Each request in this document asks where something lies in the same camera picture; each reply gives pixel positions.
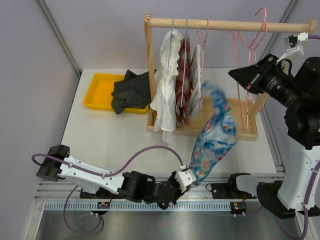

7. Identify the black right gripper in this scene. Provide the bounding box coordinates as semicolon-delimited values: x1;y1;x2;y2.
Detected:
229;54;307;111

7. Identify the blue floral skirt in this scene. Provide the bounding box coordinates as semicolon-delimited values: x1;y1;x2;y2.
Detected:
188;81;237;188

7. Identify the grey polka dot skirt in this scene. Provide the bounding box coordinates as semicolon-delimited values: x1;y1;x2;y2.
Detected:
111;69;152;115

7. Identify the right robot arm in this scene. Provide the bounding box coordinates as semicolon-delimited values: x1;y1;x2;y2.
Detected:
211;54;320;219

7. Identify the red plaid skirt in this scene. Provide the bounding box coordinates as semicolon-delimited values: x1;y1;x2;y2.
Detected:
175;33;192;128

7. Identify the white ruffled skirt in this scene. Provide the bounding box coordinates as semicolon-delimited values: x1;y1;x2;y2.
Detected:
150;29;183;143

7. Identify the wooden clothes rack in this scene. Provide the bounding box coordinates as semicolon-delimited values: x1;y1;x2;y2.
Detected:
143;13;318;142

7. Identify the yellow plastic tray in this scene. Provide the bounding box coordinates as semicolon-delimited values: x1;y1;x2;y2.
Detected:
82;72;149;116

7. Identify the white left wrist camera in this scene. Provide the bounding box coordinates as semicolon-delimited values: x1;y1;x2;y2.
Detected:
174;165;197;193

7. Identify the aluminium mounting rail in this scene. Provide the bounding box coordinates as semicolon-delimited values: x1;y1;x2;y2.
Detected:
24;147;311;240

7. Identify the aluminium frame post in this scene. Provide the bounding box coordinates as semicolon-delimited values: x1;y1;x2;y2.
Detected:
37;0;82;78
279;0;299;23

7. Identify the blue wire hanger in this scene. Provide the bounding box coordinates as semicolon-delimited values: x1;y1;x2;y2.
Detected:
179;18;189;109
164;17;176;76

